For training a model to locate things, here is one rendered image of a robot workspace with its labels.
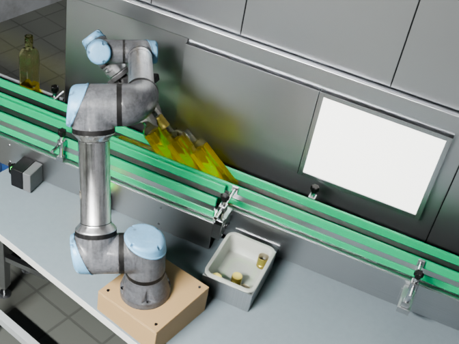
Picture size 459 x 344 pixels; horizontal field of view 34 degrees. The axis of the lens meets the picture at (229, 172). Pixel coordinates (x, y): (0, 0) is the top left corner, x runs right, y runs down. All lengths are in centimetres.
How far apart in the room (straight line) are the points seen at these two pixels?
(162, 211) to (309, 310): 59
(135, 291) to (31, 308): 119
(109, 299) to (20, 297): 115
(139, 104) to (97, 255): 44
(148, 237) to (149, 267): 9
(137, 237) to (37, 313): 127
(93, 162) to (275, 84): 69
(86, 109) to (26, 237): 69
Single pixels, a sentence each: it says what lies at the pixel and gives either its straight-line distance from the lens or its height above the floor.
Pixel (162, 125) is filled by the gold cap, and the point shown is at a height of 107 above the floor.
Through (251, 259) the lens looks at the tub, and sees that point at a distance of 257.
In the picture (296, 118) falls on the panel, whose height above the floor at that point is 119.
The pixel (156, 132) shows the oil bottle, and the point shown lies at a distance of 258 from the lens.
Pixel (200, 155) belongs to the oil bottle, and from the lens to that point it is 254.
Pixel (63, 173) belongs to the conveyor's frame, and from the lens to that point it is 271.
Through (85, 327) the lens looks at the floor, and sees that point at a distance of 330.
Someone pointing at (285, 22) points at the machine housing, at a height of 149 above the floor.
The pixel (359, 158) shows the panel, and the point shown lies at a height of 113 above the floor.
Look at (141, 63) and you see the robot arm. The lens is 226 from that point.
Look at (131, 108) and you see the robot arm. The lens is 204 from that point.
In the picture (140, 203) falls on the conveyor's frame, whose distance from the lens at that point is 260.
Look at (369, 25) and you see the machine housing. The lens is 231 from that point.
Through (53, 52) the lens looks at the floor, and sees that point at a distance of 494.
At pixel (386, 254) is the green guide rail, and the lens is 250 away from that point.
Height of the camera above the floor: 258
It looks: 39 degrees down
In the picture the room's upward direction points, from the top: 11 degrees clockwise
